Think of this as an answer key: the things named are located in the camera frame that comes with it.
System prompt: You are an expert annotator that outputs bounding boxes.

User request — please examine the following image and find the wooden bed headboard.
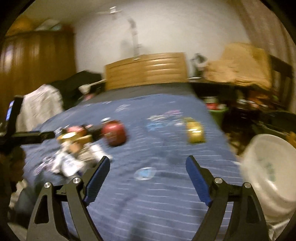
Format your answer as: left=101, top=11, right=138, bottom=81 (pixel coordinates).
left=105, top=52, right=189, bottom=90

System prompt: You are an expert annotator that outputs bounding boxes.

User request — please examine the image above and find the red round tin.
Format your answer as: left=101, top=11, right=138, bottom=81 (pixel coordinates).
left=101, top=120, right=127, bottom=147

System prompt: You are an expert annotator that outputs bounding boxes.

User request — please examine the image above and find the white alcohol wipes pack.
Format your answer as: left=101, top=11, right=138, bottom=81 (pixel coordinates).
left=33, top=143, right=113, bottom=177

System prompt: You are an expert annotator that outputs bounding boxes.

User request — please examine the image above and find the yellow snack packet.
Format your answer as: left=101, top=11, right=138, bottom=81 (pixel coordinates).
left=184, top=117, right=206, bottom=144

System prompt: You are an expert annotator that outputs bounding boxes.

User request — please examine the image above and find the black clothes pile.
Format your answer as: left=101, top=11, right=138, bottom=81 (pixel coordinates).
left=49, top=71, right=102, bottom=110

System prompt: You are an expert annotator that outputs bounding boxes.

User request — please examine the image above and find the blue patterned bed quilt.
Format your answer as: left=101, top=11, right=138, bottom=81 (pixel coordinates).
left=21, top=92, right=243, bottom=241

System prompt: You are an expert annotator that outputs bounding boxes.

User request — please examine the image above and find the brown paper pile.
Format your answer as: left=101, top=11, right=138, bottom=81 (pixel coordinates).
left=204, top=43, right=272, bottom=90

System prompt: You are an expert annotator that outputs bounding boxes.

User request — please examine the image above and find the brown wooden wardrobe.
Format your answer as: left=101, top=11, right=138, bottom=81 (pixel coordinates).
left=1, top=31, right=76, bottom=119

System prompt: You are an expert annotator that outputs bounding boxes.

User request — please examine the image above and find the black desk lamp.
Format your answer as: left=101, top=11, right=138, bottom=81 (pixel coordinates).
left=190, top=53, right=207, bottom=77

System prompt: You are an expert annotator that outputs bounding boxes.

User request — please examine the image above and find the pink striped curtain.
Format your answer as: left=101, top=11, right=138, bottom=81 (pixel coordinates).
left=230, top=0, right=295, bottom=64

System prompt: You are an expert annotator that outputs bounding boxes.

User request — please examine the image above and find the white crumpled plastic bag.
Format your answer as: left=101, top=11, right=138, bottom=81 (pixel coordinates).
left=16, top=84, right=64, bottom=132

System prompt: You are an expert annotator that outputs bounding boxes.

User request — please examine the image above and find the black snack bag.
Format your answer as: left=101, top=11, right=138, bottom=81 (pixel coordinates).
left=57, top=126, right=93, bottom=145

